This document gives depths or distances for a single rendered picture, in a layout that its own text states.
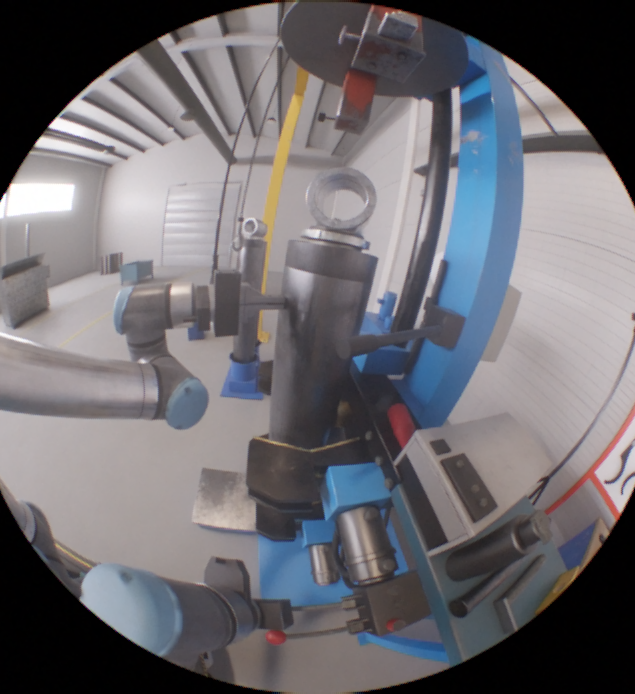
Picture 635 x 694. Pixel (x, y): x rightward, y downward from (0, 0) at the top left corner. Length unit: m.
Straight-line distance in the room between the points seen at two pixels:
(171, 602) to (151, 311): 0.39
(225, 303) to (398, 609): 0.67
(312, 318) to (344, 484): 0.37
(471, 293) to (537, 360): 1.64
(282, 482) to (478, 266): 0.73
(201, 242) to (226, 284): 11.51
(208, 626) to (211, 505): 1.22
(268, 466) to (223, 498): 0.92
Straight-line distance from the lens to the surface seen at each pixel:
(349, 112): 0.83
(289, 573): 1.34
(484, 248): 0.65
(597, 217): 2.42
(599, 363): 2.09
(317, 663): 1.59
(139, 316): 0.42
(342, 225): 0.46
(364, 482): 0.52
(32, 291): 8.08
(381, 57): 0.55
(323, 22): 0.88
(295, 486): 0.51
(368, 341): 0.28
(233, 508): 1.39
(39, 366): 0.30
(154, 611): 0.20
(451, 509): 0.40
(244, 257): 1.76
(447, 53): 0.90
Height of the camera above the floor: 1.46
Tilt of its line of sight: 26 degrees down
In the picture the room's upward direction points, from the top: 11 degrees clockwise
